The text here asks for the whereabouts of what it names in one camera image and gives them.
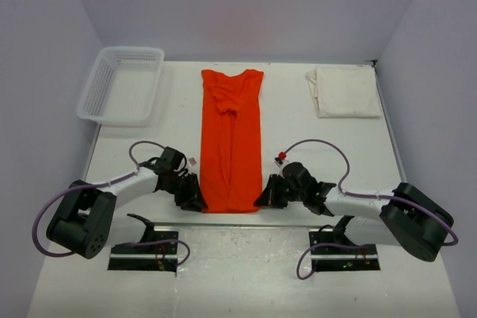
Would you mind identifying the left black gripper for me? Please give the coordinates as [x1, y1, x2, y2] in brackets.
[162, 172, 207, 212]

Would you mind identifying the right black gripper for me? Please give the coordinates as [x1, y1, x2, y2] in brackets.
[254, 174, 306, 209]

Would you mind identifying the orange t-shirt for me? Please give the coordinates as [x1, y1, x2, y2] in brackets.
[200, 69, 264, 213]

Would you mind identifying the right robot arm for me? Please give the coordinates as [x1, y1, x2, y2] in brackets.
[254, 162, 458, 262]

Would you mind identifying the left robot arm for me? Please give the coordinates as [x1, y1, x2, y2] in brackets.
[45, 146, 209, 259]

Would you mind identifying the folded white t-shirt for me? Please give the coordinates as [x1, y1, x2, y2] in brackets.
[305, 66, 382, 118]

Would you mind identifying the white plastic basket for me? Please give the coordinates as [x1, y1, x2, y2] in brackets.
[76, 46, 165, 127]

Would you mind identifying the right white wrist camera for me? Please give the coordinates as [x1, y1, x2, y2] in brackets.
[274, 151, 288, 168]

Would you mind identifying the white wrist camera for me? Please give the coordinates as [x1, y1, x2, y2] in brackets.
[186, 157, 198, 168]
[274, 151, 288, 168]

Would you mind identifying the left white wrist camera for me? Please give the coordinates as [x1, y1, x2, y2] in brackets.
[186, 157, 198, 168]

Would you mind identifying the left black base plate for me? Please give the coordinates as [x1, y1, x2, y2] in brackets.
[107, 241, 178, 273]

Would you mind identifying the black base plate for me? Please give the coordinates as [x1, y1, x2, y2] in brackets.
[107, 241, 178, 273]
[310, 245, 381, 272]

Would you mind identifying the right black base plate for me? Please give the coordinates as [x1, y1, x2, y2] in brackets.
[310, 245, 381, 272]

